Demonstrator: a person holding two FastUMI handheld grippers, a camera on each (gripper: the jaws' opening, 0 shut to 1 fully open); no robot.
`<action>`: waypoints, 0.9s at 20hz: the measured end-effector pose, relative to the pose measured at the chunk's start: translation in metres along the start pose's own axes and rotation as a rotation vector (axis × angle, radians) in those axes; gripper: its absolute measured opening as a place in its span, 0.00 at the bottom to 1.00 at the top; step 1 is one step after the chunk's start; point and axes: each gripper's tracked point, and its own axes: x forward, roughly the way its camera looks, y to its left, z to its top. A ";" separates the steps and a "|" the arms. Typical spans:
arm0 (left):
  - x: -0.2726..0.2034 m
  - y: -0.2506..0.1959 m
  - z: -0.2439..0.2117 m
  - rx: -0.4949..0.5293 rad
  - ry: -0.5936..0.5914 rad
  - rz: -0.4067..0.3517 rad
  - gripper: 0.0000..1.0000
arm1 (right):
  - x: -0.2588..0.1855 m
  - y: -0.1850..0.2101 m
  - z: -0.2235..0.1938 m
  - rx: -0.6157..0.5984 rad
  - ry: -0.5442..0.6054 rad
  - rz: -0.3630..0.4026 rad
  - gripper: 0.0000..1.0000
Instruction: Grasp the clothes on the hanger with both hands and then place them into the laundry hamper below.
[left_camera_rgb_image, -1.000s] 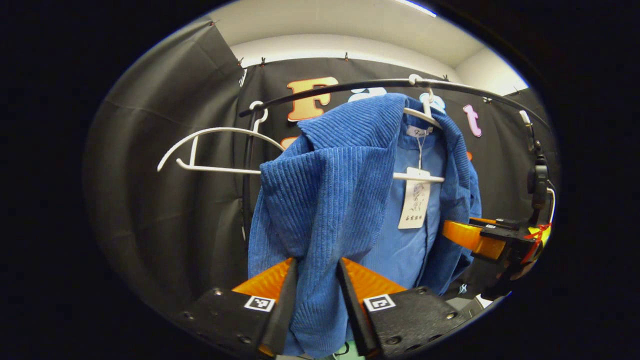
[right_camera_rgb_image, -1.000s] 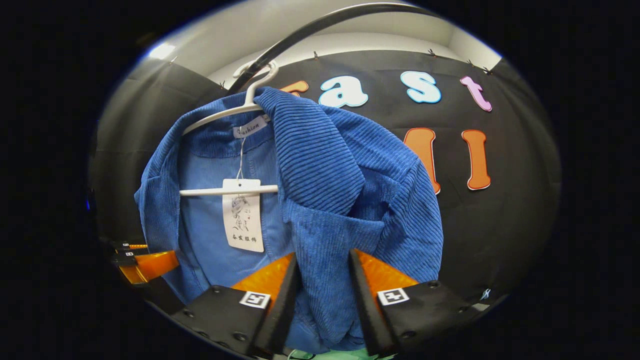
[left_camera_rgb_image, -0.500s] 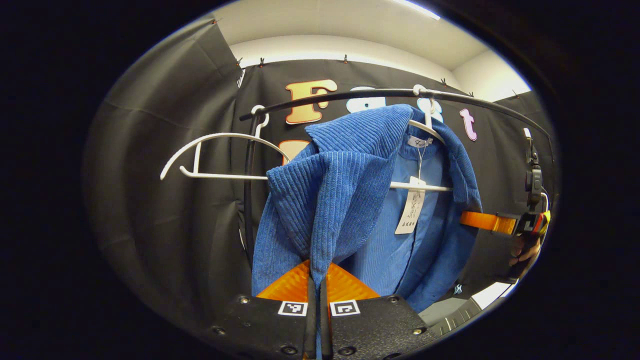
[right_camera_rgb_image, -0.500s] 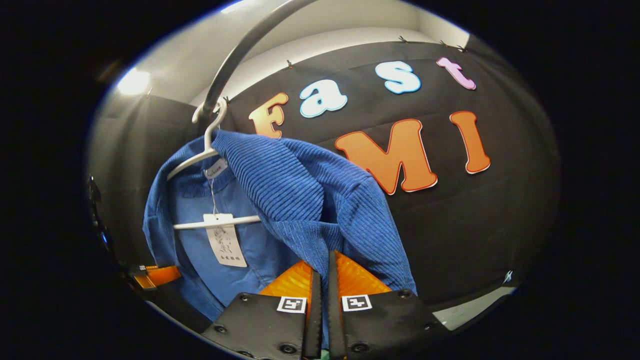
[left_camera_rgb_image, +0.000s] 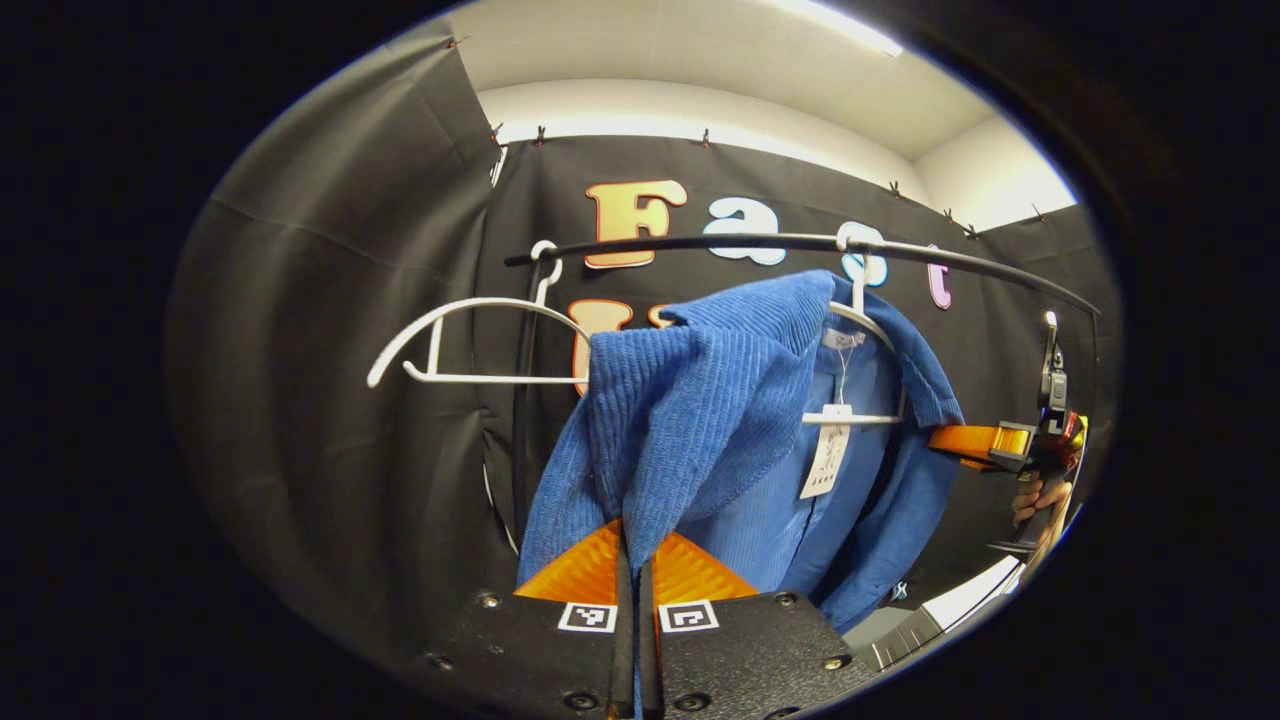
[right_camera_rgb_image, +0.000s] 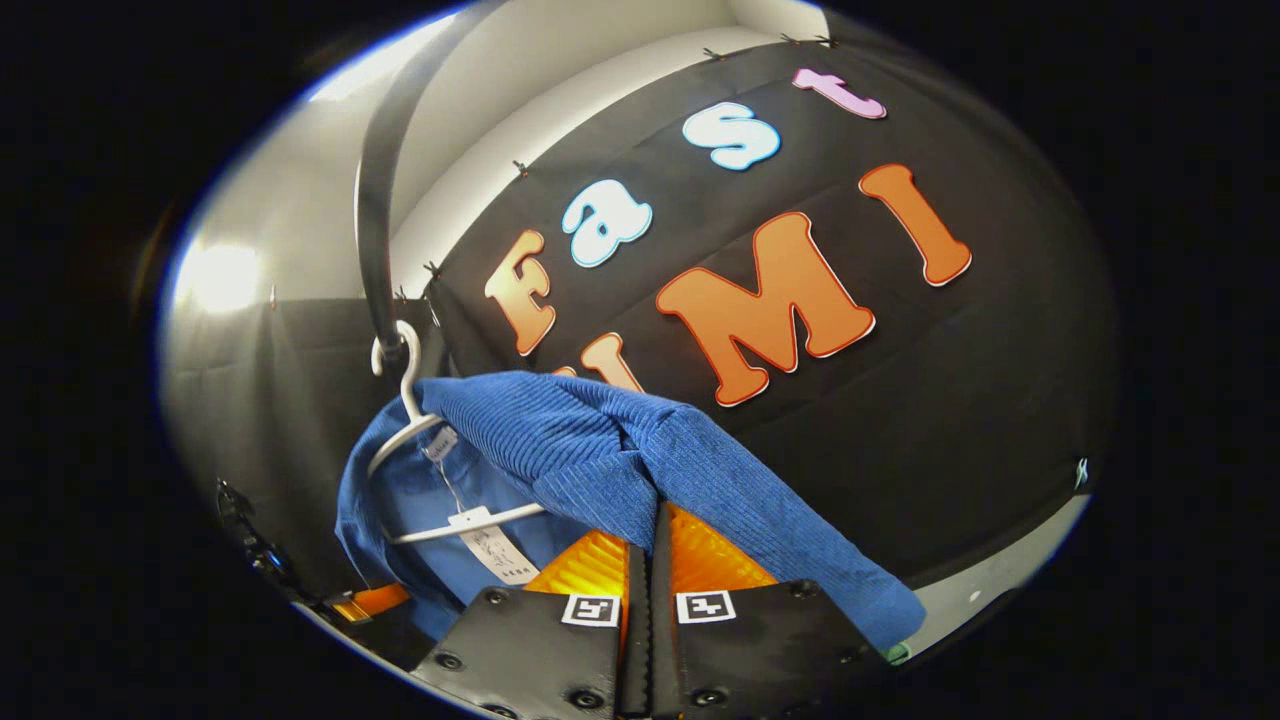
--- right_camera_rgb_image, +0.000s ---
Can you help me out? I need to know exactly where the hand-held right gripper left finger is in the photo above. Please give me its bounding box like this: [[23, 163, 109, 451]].
[[410, 530, 651, 720]]

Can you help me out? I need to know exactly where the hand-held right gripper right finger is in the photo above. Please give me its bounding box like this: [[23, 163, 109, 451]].
[[650, 500, 891, 720]]

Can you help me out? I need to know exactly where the blue corduroy jacket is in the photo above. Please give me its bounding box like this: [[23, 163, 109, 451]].
[[335, 372, 926, 651]]

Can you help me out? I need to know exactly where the white clothes hanger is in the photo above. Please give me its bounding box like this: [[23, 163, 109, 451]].
[[366, 320, 549, 546]]

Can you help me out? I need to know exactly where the black clothes rack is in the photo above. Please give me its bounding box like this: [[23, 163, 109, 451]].
[[355, 0, 506, 363]]

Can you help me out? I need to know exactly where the white paper tag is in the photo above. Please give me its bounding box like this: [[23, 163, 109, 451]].
[[448, 507, 541, 586]]

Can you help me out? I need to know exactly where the black backdrop cloth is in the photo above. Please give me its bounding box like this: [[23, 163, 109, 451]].
[[160, 38, 1119, 641]]

